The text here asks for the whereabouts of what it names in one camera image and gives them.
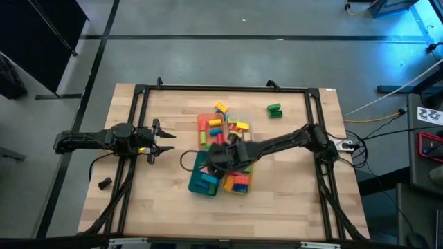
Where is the black side desk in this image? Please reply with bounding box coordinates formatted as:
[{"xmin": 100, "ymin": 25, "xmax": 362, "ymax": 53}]
[{"xmin": 405, "ymin": 93, "xmax": 443, "ymax": 187}]

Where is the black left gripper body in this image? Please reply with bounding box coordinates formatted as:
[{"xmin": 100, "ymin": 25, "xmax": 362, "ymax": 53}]
[{"xmin": 134, "ymin": 118, "xmax": 162, "ymax": 165}]

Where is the black partition panel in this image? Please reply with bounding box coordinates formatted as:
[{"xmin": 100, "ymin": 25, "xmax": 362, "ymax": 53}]
[{"xmin": 0, "ymin": 0, "xmax": 89, "ymax": 96}]

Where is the orange plastic bin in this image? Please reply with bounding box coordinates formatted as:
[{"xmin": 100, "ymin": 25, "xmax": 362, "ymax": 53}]
[{"xmin": 197, "ymin": 112, "xmax": 226, "ymax": 150}]

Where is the white cable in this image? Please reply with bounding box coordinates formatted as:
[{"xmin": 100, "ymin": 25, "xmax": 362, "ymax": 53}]
[{"xmin": 343, "ymin": 58, "xmax": 443, "ymax": 118}]

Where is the grey chair foot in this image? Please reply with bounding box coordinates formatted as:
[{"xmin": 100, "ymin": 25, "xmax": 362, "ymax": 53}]
[{"xmin": 0, "ymin": 147, "xmax": 27, "ymax": 162}]

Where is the black low desk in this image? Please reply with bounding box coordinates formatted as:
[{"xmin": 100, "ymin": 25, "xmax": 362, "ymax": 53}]
[{"xmin": 396, "ymin": 183, "xmax": 443, "ymax": 249}]

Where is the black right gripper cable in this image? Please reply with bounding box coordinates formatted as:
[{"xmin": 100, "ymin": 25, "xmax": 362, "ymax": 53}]
[{"xmin": 179, "ymin": 149, "xmax": 208, "ymax": 173}]

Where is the silver frame bracket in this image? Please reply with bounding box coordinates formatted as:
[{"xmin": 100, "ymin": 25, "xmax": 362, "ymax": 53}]
[
  {"xmin": 300, "ymin": 241, "xmax": 342, "ymax": 249},
  {"xmin": 108, "ymin": 237, "xmax": 149, "ymax": 249}
]

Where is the orange floor cable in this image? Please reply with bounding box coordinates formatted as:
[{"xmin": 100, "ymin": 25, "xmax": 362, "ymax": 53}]
[{"xmin": 343, "ymin": 0, "xmax": 380, "ymax": 17}]

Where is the grey round object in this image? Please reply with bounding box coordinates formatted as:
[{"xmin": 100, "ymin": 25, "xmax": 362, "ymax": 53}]
[{"xmin": 428, "ymin": 165, "xmax": 443, "ymax": 186}]

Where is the red case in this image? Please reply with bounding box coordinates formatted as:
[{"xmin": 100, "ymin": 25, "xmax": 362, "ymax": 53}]
[{"xmin": 417, "ymin": 131, "xmax": 443, "ymax": 164}]

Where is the black tripod clamp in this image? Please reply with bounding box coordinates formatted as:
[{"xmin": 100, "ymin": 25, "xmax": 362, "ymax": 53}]
[{"xmin": 424, "ymin": 40, "xmax": 443, "ymax": 53}]

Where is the blue box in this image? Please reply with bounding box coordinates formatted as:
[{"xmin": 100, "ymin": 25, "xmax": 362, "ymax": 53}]
[{"xmin": 367, "ymin": 0, "xmax": 419, "ymax": 18}]

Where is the black aluminium table frame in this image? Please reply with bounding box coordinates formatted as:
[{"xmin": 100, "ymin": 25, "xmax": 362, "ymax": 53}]
[{"xmin": 78, "ymin": 82, "xmax": 370, "ymax": 243}]

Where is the printed white paper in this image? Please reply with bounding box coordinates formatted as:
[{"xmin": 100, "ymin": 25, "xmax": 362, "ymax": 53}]
[{"xmin": 417, "ymin": 106, "xmax": 443, "ymax": 126}]

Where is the black cable bundle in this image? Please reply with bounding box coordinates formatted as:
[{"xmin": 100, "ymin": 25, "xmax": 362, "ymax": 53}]
[{"xmin": 341, "ymin": 124, "xmax": 443, "ymax": 170}]

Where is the teal plastic bin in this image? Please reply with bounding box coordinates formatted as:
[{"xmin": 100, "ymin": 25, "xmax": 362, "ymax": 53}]
[{"xmin": 188, "ymin": 149, "xmax": 223, "ymax": 198}]

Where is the black stand bar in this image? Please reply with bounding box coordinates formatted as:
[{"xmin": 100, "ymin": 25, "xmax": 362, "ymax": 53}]
[{"xmin": 376, "ymin": 67, "xmax": 443, "ymax": 109}]

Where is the black bag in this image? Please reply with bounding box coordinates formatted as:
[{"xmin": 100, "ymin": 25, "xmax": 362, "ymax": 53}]
[{"xmin": 0, "ymin": 55, "xmax": 28, "ymax": 100}]

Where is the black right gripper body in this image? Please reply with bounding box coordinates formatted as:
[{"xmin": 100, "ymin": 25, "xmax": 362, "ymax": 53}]
[{"xmin": 206, "ymin": 141, "xmax": 252, "ymax": 173}]

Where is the yellow cable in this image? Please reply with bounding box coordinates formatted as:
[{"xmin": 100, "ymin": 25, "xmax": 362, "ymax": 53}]
[{"xmin": 343, "ymin": 109, "xmax": 406, "ymax": 124}]

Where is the yellow plastic bin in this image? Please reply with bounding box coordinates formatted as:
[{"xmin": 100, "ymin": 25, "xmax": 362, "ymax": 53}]
[{"xmin": 221, "ymin": 162, "xmax": 254, "ymax": 196}]

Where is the black computer mouse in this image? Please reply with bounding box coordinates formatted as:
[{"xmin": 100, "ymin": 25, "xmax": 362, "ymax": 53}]
[{"xmin": 405, "ymin": 232, "xmax": 430, "ymax": 249}]

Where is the clear plastic bin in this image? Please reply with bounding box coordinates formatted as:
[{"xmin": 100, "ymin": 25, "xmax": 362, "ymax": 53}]
[{"xmin": 226, "ymin": 112, "xmax": 255, "ymax": 142}]

